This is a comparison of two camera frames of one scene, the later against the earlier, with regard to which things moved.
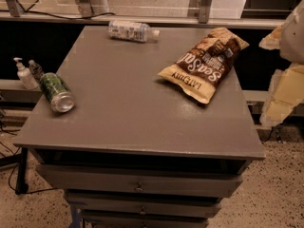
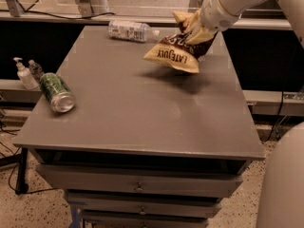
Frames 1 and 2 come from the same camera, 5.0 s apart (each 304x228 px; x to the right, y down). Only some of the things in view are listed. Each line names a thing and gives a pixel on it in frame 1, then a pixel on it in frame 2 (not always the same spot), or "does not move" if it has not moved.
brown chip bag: x=200 y=69 to x=176 y=51
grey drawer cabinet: x=135 y=151 does not move
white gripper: x=293 y=39 to x=216 y=12
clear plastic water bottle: x=129 y=30 does not move
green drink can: x=60 y=97 does not move
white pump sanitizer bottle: x=27 y=77 does not move
